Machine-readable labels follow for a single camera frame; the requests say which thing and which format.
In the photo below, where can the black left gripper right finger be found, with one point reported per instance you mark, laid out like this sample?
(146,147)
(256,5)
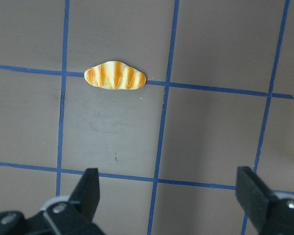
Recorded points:
(271,213)

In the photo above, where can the toy croissant bread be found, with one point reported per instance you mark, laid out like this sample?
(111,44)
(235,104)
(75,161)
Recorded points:
(115,75)

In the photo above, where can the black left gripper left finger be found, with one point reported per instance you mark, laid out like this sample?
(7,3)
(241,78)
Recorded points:
(69,215)

